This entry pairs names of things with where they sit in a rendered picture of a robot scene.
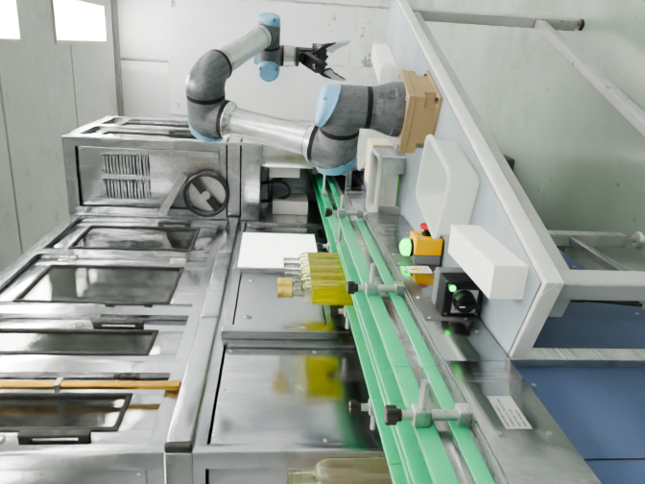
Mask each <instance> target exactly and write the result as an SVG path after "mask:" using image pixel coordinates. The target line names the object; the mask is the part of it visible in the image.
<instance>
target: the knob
mask: <svg viewBox="0 0 645 484"><path fill-rule="evenodd" d="M452 303H453V305H454V307H455V308H456V309H457V310H459V311H460V312H462V313H468V312H471V311H472V310H473V309H478V306H479V305H478V304H477V302H476V300H475V298H474V296H473V294H472V293H471V292H470V291H468V290H461V291H459V292H457V293H456V294H455V295H454V297H453V299H452Z"/></svg>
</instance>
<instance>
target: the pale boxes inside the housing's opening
mask: <svg viewBox="0 0 645 484"><path fill-rule="evenodd" d="M299 170H300V168H278V167H270V173H269V177H272V178H297V179H299ZM286 194H287V193H286V192H273V214H292V215H307V214H308V200H307V195H306V193H291V195H290V196H289V197H288V198H287V199H284V200H281V199H276V198H279V197H283V196H285V195H286Z"/></svg>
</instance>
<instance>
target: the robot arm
mask: <svg viewBox="0 0 645 484"><path fill-rule="evenodd" d="M280 28H281V26H280V17H279V15H278V14H276V13H273V12H263V13H261V14H259V16H258V25H257V26H255V27H253V28H252V29H250V30H249V31H247V32H245V33H244V34H242V35H240V36H239V37H237V38H236V39H234V40H233V41H231V42H230V43H228V44H226V45H225V46H223V47H222V48H220V49H211V50H209V51H208V52H206V53H205V54H203V55H202V56H201V57H200V58H199V59H198V60H197V61H196V63H195V64H194V65H193V67H192V68H191V70H190V72H189V74H188V76H187V79H186V83H185V93H186V103H187V113H188V116H187V121H188V124H189V129H190V132H191V134H193V135H194V136H195V137H196V138H198V139H199V140H201V141H204V142H212V141H214V142H219V141H222V140H223V139H228V138H230V137H231V136H232V135H233V136H237V137H240V138H244V139H247V140H250V141H254V142H258V143H262V144H265V145H269V146H273V147H276V148H279V149H283V150H287V151H290V152H294V153H298V154H302V155H304V156H305V158H306V160H307V161H310V162H313V163H316V164H315V166H316V168H317V170H318V171H319V172H320V173H322V174H324V175H328V176H339V175H342V174H345V173H347V172H348V171H350V170H351V169H352V167H353V166H354V163H355V159H356V157H357V146H358V139H359V132H360V129H369V130H374V131H377V132H379V133H382V134H385V135H387V136H390V137H399V136H400V134H401V131H402V127H403V123H404V117H405V109H406V101H405V97H406V89H405V84H404V83H403V82H391V83H387V84H383V85H378V86H366V85H341V84H326V85H324V86H323V87H322V88H321V91H320V94H319V97H318V102H317V106H316V113H315V124H314V125H313V126H311V127H310V126H306V125H302V124H299V123H295V122H291V121H288V120H284V119H280V118H276V117H272V116H269V115H265V114H261V113H257V112H254V111H250V110H246V109H239V108H238V107H237V105H236V103H235V102H233V101H229V100H227V99H226V91H225V86H226V81H227V79H228V78H229V77H230V76H231V74H232V71H233V70H235V69H236V68H238V67H239V66H240V65H242V64H243V63H245V62H246V61H248V60H250V59H251V58H252V57H253V62H254V64H258V67H257V71H258V75H259V77H260V78H261V79H262V80H263V81H265V82H272V81H274V80H275V79H276V78H277V77H278V74H279V66H286V67H289V66H293V67H294V66H299V62H301V64H303V65H304V66H306V67H307V68H309V69H310V70H312V71H313V72H314V73H319V74H320V75H321V76H323V77H325V78H327V79H331V80H336V81H346V79H345V78H344V77H342V76H339V74H338V73H335V72H334V71H333V69H331V68H330V67H329V68H327V67H326V66H328V64H327V62H326V59H327V58H328V55H327V52H329V53H334V52H335V51H336V50H337V49H338V48H342V47H343V46H346V45H348V44H349V43H350V40H347V39H343V40H339V39H338V38H337V39H335V40H334V41H333V42H332V43H325V44H319V43H312V48H309V47H298V46H296V47H295V45H280ZM316 44H317V45H316ZM320 45H321V46H320ZM317 46H318V47H320V48H317Z"/></svg>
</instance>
